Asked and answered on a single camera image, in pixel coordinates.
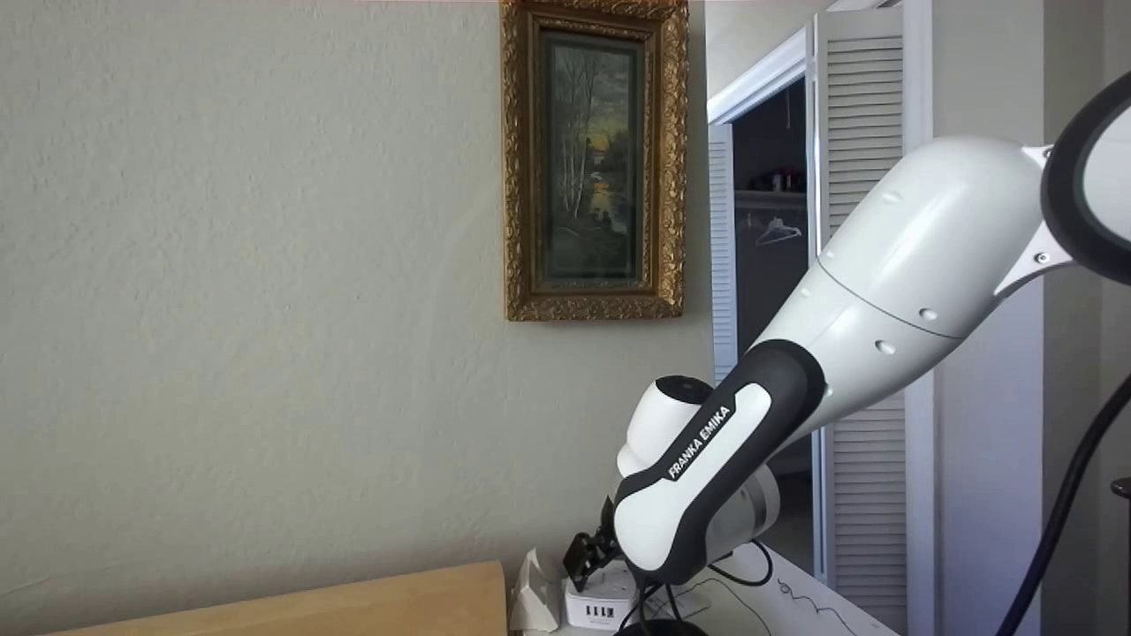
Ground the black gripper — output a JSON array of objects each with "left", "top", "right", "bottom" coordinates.
[{"left": 559, "top": 525, "right": 622, "bottom": 592}]

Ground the white decoder box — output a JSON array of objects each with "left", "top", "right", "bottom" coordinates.
[{"left": 563, "top": 561, "right": 651, "bottom": 636}]

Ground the black round device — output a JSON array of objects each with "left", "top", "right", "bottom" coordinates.
[{"left": 616, "top": 615, "right": 709, "bottom": 636}]

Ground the light wooden board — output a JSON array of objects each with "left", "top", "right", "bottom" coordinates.
[{"left": 50, "top": 559, "right": 510, "bottom": 636}]

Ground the narrow white louvered door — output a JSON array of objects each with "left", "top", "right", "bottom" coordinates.
[{"left": 702, "top": 120, "right": 744, "bottom": 390}]

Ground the clothes hanger in closet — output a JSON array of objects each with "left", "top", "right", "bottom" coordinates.
[{"left": 751, "top": 213, "right": 806, "bottom": 251}]

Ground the gold framed landscape painting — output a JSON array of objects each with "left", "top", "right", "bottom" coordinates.
[{"left": 499, "top": 0, "right": 691, "bottom": 325}]

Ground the wide white louvered door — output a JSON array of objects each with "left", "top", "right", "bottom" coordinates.
[{"left": 806, "top": 0, "right": 939, "bottom": 636}]

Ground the thin black decoder cable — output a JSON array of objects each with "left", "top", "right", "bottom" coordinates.
[{"left": 619, "top": 536, "right": 776, "bottom": 636}]

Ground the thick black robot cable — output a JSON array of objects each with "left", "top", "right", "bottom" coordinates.
[{"left": 994, "top": 372, "right": 1131, "bottom": 636}]

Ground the white door frame trim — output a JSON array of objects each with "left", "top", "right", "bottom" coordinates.
[{"left": 702, "top": 27, "right": 816, "bottom": 126}]

